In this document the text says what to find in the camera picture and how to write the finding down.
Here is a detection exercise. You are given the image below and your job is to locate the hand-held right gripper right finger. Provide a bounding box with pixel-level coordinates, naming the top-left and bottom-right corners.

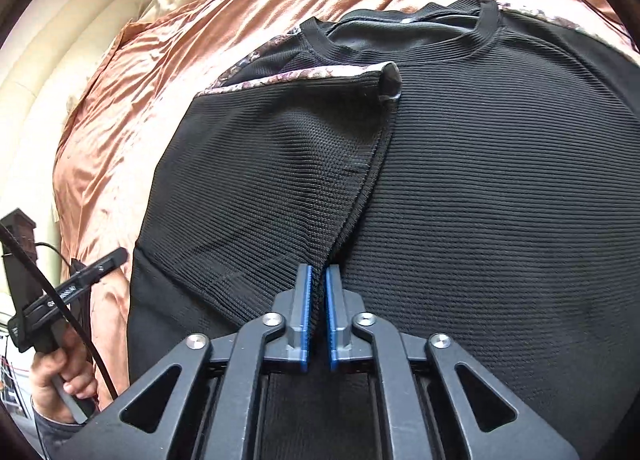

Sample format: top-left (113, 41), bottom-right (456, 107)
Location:
top-left (324, 265), bottom-right (581, 460)

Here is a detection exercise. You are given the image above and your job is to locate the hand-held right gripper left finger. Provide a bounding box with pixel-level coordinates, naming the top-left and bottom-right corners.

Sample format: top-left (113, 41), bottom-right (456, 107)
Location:
top-left (67, 264), bottom-right (318, 460)

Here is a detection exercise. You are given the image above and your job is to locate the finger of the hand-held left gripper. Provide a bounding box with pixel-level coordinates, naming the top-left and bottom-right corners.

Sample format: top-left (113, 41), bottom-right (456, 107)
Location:
top-left (52, 247), bottom-right (129, 308)

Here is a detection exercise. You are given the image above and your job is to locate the black knit shirt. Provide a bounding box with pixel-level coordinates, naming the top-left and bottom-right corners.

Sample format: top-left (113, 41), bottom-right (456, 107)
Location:
top-left (127, 0), bottom-right (640, 460)

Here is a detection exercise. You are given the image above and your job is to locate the person's left forearm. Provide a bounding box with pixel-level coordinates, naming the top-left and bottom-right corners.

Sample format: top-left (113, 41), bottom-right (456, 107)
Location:
top-left (31, 397), bottom-right (90, 460)

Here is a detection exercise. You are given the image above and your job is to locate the person's left hand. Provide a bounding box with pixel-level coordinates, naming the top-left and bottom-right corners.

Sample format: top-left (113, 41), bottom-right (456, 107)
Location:
top-left (29, 327), bottom-right (99, 424)

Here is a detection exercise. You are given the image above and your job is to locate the cream padded headboard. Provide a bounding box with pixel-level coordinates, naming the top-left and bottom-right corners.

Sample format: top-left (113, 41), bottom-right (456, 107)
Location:
top-left (0, 0), bottom-right (151, 251)

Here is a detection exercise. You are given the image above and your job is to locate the orange-brown blanket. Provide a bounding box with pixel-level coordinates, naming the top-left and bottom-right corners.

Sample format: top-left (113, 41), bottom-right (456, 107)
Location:
top-left (52, 0), bottom-right (640, 411)

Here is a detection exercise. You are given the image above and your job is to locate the thick black cable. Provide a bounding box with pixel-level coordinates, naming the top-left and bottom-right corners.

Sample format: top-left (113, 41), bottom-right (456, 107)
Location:
top-left (0, 222), bottom-right (120, 400)

